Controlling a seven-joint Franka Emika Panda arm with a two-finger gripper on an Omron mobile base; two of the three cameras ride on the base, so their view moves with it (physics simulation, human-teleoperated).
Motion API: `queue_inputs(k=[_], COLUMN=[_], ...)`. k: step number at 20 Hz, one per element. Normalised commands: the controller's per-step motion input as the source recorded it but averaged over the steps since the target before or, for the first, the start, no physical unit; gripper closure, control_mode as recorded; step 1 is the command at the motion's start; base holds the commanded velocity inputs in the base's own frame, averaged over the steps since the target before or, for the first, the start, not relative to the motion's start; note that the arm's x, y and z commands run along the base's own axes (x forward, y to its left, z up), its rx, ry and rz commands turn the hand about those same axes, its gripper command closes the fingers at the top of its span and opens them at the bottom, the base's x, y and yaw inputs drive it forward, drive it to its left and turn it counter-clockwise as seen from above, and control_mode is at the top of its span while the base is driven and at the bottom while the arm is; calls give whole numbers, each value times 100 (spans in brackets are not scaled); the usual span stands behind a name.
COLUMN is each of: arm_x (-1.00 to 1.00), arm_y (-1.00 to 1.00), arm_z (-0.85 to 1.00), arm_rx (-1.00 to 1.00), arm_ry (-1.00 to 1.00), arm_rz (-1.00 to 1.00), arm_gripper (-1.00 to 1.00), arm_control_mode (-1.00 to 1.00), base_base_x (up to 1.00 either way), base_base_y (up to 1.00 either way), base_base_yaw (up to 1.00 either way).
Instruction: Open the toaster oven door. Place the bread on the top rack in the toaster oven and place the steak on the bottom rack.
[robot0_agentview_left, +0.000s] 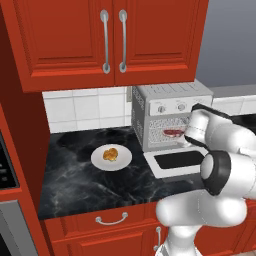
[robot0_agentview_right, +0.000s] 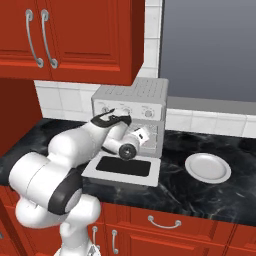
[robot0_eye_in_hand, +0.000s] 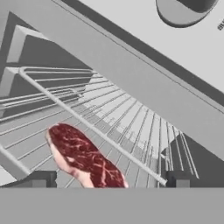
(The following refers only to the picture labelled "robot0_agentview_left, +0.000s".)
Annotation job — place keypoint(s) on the grey toaster oven knob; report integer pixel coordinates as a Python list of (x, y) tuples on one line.
[(181, 107), (161, 109)]

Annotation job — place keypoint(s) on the red wall cupboard door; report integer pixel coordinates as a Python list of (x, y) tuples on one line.
[(156, 33), (60, 36)]

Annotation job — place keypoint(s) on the red tall cabinet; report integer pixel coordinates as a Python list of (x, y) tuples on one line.
[(23, 116)]

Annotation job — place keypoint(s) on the black built-in appliance panel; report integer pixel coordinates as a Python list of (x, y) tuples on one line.
[(5, 166)]

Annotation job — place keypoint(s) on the red steak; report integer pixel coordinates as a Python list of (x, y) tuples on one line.
[(171, 132)]

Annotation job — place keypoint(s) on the red base cupboard door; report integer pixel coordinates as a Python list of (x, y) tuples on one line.
[(110, 245), (226, 238)]

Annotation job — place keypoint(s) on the grey toaster oven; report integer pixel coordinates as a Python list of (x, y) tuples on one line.
[(146, 113)]

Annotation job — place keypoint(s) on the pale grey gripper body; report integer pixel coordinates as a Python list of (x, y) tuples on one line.
[(183, 142)]

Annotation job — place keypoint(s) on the steel built-in oven door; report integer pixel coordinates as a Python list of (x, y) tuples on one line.
[(16, 230)]

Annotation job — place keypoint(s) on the white round plate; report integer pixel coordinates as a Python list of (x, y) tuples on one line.
[(100, 160)]

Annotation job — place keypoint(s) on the red drawer front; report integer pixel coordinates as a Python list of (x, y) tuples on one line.
[(76, 223)]

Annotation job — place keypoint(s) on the golden brown bread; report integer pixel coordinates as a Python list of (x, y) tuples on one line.
[(110, 154)]

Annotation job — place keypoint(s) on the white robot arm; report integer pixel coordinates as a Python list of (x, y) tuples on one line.
[(213, 206)]

